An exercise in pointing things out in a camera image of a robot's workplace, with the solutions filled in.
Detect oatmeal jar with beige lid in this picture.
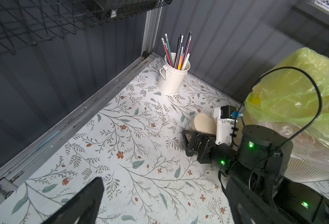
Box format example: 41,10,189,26
190,113,217,135

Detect grey bin with green bag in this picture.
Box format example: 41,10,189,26
245,48,329,183

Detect pens in cup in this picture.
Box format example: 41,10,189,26
161,32,192,71

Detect white pen cup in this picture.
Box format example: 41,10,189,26
158,56,191,96

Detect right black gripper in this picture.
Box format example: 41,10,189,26
182,125,293,190

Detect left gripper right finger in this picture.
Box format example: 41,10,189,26
226,177,291,224

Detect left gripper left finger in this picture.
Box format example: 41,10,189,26
43,177,104,224

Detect black wire side basket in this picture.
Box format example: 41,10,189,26
0,0,171,56

